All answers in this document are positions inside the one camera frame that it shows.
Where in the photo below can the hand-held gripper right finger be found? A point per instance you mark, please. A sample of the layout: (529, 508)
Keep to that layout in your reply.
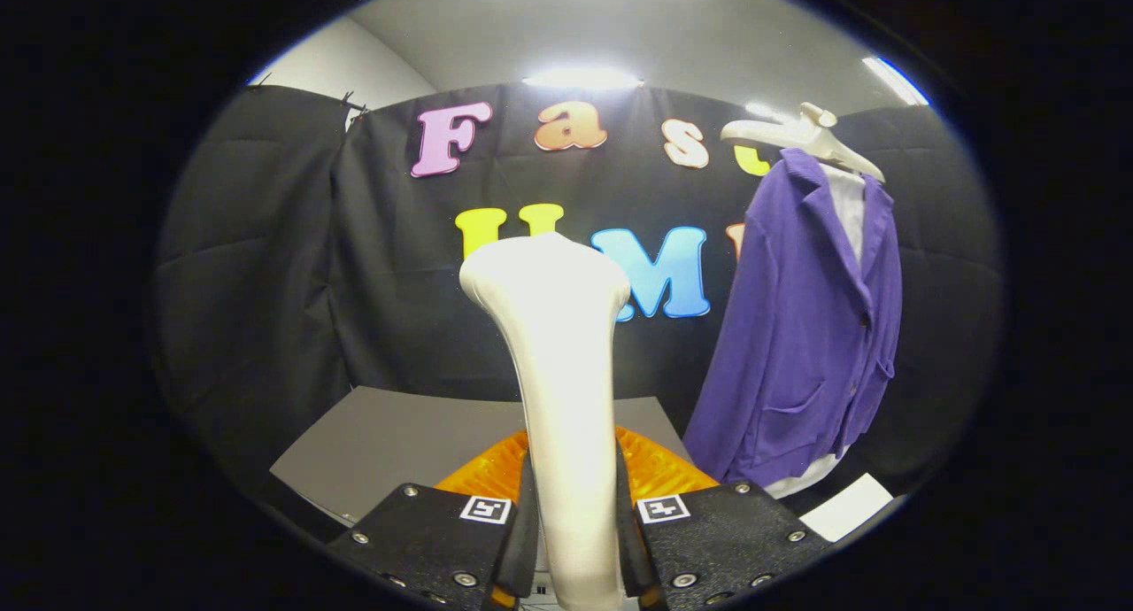
(726, 540)

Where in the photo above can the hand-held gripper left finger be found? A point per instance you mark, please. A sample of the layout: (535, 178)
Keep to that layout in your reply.
(425, 540)

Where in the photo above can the purple jacket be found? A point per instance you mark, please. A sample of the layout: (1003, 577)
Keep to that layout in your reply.
(797, 345)

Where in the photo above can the white garment steamer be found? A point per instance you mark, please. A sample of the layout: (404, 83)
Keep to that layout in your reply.
(566, 372)

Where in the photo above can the white clothes hanger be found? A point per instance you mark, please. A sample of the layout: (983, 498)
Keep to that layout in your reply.
(797, 133)

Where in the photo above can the grey cabinet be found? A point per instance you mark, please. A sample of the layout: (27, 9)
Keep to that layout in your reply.
(398, 443)

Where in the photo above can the white flat sheet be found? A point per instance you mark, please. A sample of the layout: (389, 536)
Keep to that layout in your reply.
(850, 506)

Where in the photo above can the black backdrop cloth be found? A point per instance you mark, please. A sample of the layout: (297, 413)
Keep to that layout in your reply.
(265, 283)

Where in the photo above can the rectangular ceiling light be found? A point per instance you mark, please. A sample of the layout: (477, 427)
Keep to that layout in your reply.
(581, 78)

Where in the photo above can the double strip ceiling light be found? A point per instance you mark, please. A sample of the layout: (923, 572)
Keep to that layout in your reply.
(894, 80)

